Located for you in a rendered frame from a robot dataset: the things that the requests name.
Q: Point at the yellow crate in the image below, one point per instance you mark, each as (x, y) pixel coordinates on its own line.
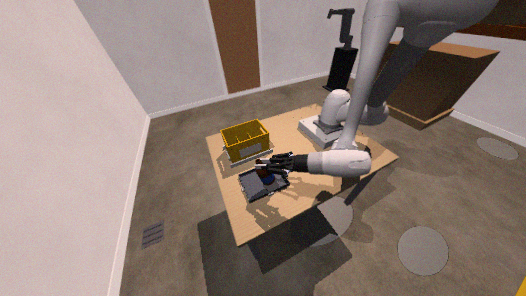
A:
(240, 146)

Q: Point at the brown bottle with blue label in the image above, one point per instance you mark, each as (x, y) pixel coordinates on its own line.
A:
(266, 177)

